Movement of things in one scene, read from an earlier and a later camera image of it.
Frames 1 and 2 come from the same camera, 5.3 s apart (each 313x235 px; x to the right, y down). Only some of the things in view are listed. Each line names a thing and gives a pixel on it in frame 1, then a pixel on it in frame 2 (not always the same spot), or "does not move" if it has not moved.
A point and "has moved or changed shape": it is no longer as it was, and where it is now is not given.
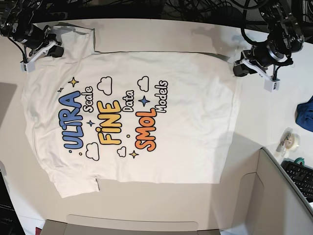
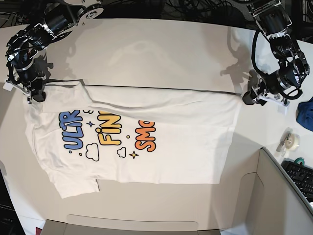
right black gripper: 262,56 to 268,83
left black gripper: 41,37 to 32,78
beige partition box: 270,202 does not move
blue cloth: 304,114 does not move
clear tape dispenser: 289,142 does not move
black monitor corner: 10,223 does not move
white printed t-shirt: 93,117 has moved or changed shape
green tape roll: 300,159 does not move
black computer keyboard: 302,176 does not move
